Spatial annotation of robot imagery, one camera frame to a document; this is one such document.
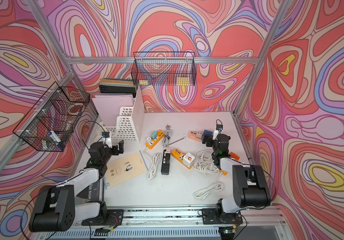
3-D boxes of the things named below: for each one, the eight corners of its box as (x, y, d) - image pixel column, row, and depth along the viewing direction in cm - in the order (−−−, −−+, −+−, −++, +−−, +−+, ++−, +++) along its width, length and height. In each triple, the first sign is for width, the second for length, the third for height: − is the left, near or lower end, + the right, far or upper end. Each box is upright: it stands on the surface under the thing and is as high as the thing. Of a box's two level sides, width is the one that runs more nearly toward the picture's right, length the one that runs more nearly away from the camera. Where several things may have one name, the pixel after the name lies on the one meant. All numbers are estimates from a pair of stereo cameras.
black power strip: (161, 175, 89) (160, 170, 83) (162, 153, 98) (162, 147, 93) (169, 175, 88) (169, 170, 83) (170, 153, 98) (170, 147, 93)
